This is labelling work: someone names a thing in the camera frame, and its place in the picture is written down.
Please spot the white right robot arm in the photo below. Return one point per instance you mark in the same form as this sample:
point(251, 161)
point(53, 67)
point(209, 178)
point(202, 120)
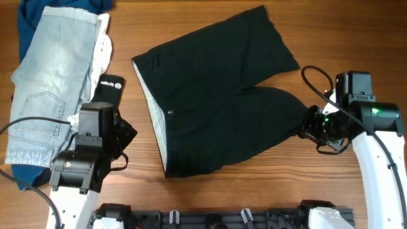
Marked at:
point(375, 132)

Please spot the dark blue garment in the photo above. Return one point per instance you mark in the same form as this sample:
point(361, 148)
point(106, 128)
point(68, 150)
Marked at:
point(28, 17)

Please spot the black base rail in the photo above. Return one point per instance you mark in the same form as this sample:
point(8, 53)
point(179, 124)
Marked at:
point(269, 219)

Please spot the black garment with white logo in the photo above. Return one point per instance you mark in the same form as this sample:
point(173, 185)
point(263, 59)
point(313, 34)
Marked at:
point(109, 89)

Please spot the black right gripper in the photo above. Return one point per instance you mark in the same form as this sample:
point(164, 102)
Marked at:
point(313, 112)

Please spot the black shorts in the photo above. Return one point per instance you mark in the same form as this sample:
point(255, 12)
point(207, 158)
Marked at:
point(205, 96)

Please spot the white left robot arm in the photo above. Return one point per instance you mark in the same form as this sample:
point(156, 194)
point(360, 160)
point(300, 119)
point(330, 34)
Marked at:
point(78, 173)

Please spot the light blue denim jeans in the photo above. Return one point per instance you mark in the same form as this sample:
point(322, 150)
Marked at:
point(47, 85)

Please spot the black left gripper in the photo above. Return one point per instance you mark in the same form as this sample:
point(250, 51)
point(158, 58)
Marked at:
point(128, 130)

